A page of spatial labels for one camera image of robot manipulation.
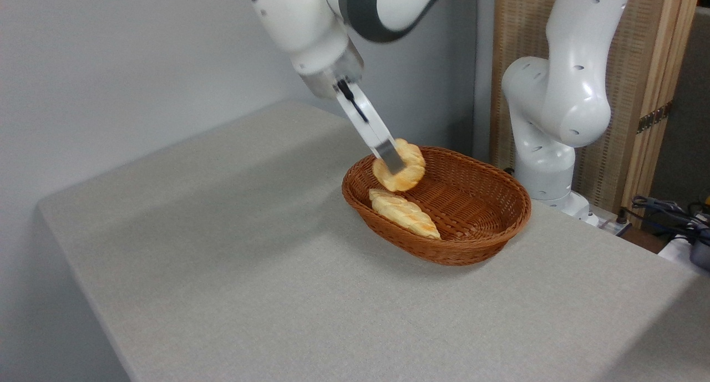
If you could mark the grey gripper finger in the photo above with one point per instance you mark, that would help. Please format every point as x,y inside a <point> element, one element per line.
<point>390,157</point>

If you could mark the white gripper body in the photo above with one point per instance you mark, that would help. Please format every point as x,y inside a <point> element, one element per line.
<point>369,118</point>

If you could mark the round golden bread roll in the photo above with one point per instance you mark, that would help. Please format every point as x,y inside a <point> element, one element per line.
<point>413,168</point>

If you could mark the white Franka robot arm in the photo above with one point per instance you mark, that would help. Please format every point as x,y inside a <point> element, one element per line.
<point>566,99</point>

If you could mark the long golden bread loaf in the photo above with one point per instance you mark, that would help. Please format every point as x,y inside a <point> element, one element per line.
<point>405,213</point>

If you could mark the brown wicker basket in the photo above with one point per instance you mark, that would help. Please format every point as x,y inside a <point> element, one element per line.
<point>477,215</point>

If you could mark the grey tablecloth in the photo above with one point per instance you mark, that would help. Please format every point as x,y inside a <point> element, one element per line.
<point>277,293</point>

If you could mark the metal screen hinge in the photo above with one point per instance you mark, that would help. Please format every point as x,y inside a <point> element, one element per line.
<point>653,117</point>

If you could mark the wooden folding screen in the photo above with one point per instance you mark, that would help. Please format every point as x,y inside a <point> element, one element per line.
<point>643,49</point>

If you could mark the white cloth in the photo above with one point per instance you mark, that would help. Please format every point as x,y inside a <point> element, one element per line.
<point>675,251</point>

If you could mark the dark grey device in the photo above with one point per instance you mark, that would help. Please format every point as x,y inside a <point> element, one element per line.
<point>701,255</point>

